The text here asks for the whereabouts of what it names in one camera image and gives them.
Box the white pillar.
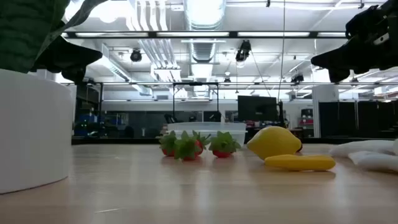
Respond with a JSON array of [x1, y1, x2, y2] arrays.
[[312, 85, 340, 138]]

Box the small shelf with red bins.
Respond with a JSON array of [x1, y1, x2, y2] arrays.
[[300, 108, 314, 138]]

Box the yellow lemon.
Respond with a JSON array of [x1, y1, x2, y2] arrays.
[[246, 125, 303, 161]]

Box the black partition panels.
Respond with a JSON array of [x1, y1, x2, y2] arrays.
[[318, 101, 398, 139]]

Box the black overhead beam with lights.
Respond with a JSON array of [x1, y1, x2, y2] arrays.
[[62, 30, 349, 39]]

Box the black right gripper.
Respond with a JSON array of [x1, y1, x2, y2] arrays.
[[310, 0, 398, 83]]

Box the black ceiling spotlight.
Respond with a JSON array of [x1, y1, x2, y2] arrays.
[[290, 73, 305, 85], [235, 39, 252, 63], [129, 49, 143, 63]]

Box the red strawberry with green leaves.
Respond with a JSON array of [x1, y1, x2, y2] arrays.
[[173, 130, 205, 162], [159, 130, 178, 157], [208, 131, 242, 159]]

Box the black background monitor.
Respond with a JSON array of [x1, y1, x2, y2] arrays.
[[238, 95, 278, 123]]

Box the dark storage rack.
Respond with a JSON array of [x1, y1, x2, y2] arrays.
[[74, 82, 103, 138]]

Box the white cloth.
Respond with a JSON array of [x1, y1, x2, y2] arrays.
[[328, 139, 398, 174]]

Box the thin black hanging cable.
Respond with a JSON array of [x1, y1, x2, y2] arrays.
[[277, 0, 286, 102]]

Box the clear plastic tupperware container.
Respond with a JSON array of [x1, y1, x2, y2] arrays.
[[167, 121, 249, 149]]

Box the white plant pot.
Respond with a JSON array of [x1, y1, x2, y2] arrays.
[[0, 68, 74, 194]]

